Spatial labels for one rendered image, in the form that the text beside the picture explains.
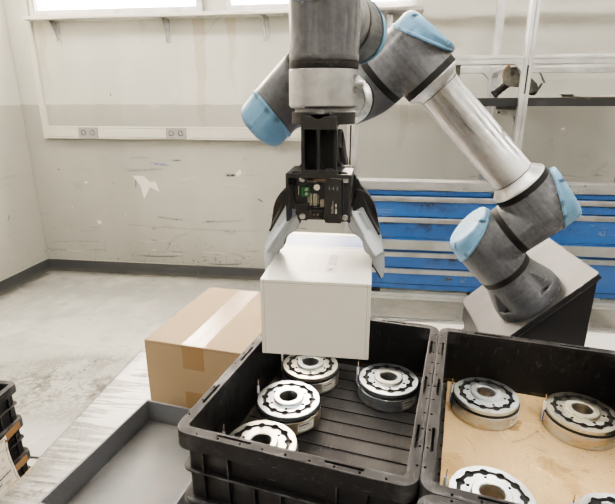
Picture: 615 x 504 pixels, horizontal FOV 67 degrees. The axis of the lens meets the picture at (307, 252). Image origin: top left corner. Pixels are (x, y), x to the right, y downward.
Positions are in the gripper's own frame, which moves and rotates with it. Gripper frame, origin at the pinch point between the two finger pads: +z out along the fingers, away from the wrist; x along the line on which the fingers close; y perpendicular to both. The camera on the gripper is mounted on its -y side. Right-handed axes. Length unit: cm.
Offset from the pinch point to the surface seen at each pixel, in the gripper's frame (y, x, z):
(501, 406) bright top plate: -9.9, 27.2, 24.7
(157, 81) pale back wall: -281, -148, -35
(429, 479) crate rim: 14.5, 13.0, 17.6
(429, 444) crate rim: 8.9, 13.6, 17.7
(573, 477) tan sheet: 0.5, 34.4, 27.8
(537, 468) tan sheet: -0.5, 30.1, 27.8
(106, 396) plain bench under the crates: -25, -51, 41
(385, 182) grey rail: -193, 13, 20
